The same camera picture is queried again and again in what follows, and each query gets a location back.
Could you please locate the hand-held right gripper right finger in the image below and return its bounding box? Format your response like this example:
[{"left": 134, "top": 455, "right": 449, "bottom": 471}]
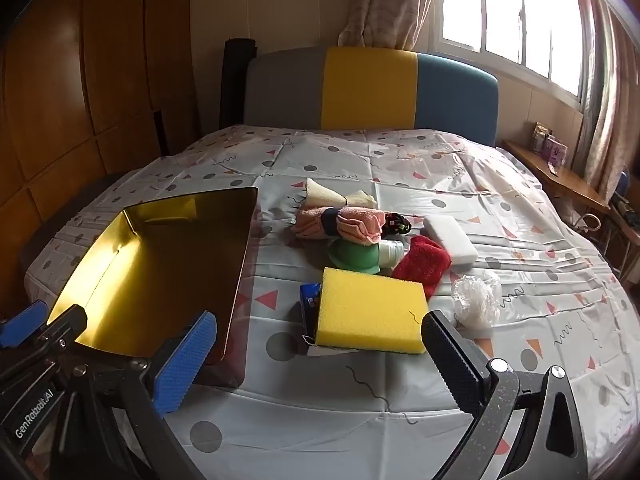
[{"left": 422, "top": 310, "right": 588, "bottom": 480}]

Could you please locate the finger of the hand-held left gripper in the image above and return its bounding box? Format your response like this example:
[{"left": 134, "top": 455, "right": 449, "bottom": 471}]
[
  {"left": 0, "top": 301, "right": 49, "bottom": 349},
  {"left": 0, "top": 305, "right": 88, "bottom": 383}
]

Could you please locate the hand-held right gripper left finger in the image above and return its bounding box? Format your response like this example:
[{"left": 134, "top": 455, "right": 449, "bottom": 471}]
[{"left": 50, "top": 309, "right": 217, "bottom": 480}]

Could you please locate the clear plastic bag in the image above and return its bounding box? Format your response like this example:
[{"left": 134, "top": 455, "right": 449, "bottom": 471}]
[{"left": 452, "top": 271, "right": 502, "bottom": 331}]

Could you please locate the yellow sponge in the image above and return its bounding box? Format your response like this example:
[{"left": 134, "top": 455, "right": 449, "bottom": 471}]
[{"left": 315, "top": 266, "right": 430, "bottom": 356}]

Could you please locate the maroon gift box gold lining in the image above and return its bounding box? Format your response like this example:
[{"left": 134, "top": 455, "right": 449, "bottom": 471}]
[{"left": 46, "top": 186, "right": 260, "bottom": 390}]

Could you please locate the red knitted cloth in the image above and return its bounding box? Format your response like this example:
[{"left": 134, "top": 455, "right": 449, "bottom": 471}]
[{"left": 391, "top": 235, "right": 452, "bottom": 298}]

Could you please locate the white foam block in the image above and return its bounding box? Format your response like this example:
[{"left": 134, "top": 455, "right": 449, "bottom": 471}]
[{"left": 421, "top": 215, "right": 480, "bottom": 264}]

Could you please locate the small blue printed carton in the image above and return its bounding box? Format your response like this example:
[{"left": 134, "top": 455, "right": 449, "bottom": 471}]
[{"left": 299, "top": 282, "right": 361, "bottom": 357}]

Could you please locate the green bottle white cap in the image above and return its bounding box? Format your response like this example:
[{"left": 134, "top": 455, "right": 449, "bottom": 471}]
[{"left": 327, "top": 236, "right": 405, "bottom": 277}]

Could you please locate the pink towel with blue band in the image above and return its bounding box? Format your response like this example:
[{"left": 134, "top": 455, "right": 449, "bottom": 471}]
[{"left": 290, "top": 205, "right": 387, "bottom": 248}]

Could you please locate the cream mesh cloth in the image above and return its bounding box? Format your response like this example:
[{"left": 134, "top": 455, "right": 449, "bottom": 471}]
[{"left": 301, "top": 177, "right": 378, "bottom": 209}]

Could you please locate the wooden side desk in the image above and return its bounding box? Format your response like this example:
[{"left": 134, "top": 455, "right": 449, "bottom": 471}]
[{"left": 502, "top": 137, "right": 640, "bottom": 281}]

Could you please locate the wooden wardrobe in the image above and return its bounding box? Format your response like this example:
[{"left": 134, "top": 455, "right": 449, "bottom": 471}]
[{"left": 0, "top": 0, "right": 193, "bottom": 311}]

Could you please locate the small pale printed packet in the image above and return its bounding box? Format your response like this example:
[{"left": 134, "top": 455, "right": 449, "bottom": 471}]
[{"left": 531, "top": 121, "right": 551, "bottom": 153}]

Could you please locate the long patterned curtain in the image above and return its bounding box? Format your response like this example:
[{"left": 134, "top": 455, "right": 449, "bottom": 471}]
[{"left": 575, "top": 0, "right": 640, "bottom": 206}]

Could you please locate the grey yellow blue headboard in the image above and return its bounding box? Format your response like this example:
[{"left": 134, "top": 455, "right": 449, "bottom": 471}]
[{"left": 243, "top": 46, "right": 500, "bottom": 148}]

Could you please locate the barred window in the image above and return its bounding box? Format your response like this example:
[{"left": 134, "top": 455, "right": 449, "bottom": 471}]
[{"left": 435, "top": 0, "right": 598, "bottom": 106}]

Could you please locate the short patterned curtain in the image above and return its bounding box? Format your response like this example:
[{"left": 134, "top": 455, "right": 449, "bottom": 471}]
[{"left": 339, "top": 0, "right": 443, "bottom": 51}]

